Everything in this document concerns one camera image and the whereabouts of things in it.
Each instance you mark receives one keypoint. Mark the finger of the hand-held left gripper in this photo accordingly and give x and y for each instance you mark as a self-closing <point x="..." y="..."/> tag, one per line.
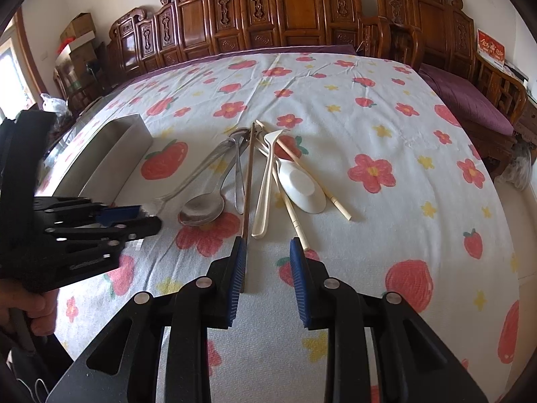
<point x="138" y="226"/>
<point x="119" y="214"/>

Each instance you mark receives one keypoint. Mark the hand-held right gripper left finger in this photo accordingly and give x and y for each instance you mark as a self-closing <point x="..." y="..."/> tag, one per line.
<point x="237" y="277"/>

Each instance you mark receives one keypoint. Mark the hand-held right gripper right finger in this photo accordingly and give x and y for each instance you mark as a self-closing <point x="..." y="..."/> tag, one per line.
<point x="300" y="285"/>

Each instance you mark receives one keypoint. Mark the cream chopstick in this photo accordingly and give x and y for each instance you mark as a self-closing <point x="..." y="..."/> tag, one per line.
<point x="295" y="222"/>
<point x="335" y="205"/>

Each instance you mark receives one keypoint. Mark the large metal spoon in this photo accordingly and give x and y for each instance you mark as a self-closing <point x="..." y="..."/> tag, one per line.
<point x="201" y="212"/>

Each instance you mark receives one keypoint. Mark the long metal utensil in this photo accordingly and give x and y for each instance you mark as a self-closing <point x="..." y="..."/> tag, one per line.
<point x="188" y="176"/>

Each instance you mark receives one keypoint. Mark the stainless steel tray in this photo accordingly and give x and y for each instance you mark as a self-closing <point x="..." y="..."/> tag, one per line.
<point x="126" y="142"/>

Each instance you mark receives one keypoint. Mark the metal smiley face spoon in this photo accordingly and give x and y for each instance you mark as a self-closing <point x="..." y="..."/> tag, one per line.
<point x="239" y="184"/>

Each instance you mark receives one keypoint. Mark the brown wooden chopstick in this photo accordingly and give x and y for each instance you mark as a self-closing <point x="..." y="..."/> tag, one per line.
<point x="248" y="184"/>

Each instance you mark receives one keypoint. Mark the white soup spoon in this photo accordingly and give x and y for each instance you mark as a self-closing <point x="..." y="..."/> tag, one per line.
<point x="302" y="189"/>

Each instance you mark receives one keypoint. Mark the person's left hand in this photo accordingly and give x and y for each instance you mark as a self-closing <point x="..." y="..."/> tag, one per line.
<point x="29" y="304"/>

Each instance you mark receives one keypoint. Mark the clear plastic bag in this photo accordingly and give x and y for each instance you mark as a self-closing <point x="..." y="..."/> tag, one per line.
<point x="54" y="105"/>
<point x="518" y="168"/>

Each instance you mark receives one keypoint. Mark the floral strawberry tablecloth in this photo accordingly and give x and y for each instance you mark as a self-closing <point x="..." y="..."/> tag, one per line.
<point x="377" y="260"/>

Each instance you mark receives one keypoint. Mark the large cardboard box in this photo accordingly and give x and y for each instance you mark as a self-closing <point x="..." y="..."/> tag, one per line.
<point x="77" y="58"/>

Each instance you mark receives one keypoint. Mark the white cardboard box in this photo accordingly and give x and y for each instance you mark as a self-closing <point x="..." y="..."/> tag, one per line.
<point x="79" y="40"/>

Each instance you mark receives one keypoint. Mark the brown cardboard box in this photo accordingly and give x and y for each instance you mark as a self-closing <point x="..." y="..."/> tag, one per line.
<point x="77" y="25"/>

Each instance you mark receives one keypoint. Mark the purple seat cushion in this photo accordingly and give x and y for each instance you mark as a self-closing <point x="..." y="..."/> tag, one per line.
<point x="461" y="96"/>

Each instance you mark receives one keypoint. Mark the carved wooden armchair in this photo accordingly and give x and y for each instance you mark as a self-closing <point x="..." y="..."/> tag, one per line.
<point x="419" y="8"/>

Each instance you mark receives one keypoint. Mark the red box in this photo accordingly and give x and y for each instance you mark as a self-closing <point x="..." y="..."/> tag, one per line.
<point x="491" y="48"/>

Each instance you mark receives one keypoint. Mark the window with wooden frame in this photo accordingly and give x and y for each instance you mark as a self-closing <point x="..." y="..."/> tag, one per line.
<point x="10" y="75"/>

